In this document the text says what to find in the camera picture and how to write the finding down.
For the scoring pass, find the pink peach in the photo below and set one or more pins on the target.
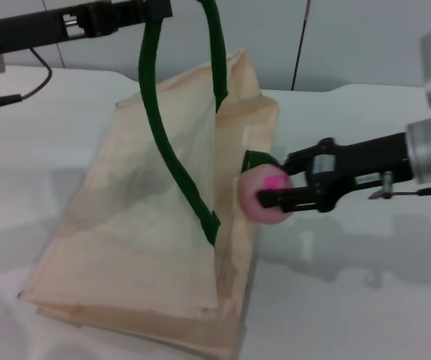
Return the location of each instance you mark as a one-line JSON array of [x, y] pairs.
[[254, 198]]

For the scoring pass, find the thin dark vertical rod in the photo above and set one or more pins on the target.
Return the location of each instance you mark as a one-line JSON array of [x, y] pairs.
[[299, 48]]

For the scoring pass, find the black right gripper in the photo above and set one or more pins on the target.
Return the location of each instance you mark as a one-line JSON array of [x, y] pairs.
[[350, 165]]

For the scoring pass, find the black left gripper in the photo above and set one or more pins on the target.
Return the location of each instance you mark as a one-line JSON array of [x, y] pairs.
[[31, 30]]

